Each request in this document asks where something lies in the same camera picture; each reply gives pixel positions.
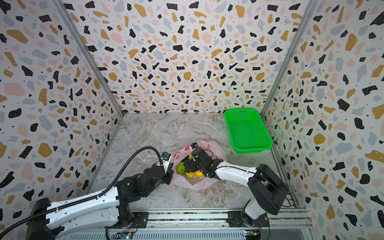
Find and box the pink plastic bag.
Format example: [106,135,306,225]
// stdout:
[171,140,227,191]

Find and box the green plastic basket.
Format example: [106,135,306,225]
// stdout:
[224,108,273,154]

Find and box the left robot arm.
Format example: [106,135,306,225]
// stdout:
[26,163,174,240]

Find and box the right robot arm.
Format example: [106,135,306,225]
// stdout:
[180,147,289,227]

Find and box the green fruit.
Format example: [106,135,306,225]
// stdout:
[176,162,186,176]

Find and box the yellow lemon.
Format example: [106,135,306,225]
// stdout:
[186,171,204,179]

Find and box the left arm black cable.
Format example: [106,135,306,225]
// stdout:
[0,146,164,239]

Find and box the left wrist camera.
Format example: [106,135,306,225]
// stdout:
[161,152,172,173]

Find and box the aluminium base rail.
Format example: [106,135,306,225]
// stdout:
[59,209,317,240]

